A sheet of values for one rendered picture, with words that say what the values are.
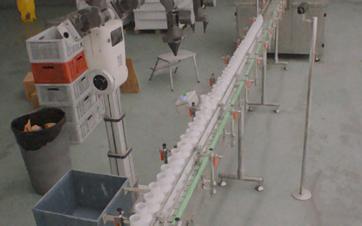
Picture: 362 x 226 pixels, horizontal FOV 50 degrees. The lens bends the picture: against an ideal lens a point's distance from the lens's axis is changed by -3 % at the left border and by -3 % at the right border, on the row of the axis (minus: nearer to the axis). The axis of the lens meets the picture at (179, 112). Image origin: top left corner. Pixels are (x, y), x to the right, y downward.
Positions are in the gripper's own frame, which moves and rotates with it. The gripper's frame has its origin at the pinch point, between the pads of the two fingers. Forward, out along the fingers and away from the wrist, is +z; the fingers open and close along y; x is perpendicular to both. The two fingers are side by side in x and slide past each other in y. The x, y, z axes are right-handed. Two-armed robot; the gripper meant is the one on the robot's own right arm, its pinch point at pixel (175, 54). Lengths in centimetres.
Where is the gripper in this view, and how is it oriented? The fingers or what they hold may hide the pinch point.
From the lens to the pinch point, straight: 191.0
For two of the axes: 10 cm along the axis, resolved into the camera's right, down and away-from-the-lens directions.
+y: 9.5, 0.5, -3.0
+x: 2.9, -4.2, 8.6
